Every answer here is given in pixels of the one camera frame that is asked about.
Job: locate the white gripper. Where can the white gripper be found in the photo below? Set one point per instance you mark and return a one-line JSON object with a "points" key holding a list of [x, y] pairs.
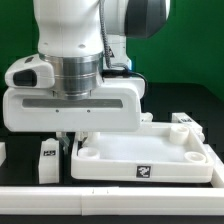
{"points": [[114, 106]]}

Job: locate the white desk tabletop panel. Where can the white desk tabletop panel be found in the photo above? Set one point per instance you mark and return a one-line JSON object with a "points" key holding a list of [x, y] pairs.
{"points": [[156, 152]]}

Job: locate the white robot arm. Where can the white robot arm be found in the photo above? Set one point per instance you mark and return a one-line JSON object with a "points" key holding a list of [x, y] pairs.
{"points": [[78, 81]]}

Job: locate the white front barrier rail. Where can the white front barrier rail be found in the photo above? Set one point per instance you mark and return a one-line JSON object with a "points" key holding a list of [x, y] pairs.
{"points": [[111, 201]]}

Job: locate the white left barrier rail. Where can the white left barrier rail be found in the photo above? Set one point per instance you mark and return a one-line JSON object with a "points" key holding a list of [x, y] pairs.
{"points": [[2, 153]]}

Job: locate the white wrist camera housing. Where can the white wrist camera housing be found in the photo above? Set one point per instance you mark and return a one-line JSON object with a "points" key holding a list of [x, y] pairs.
{"points": [[30, 72]]}

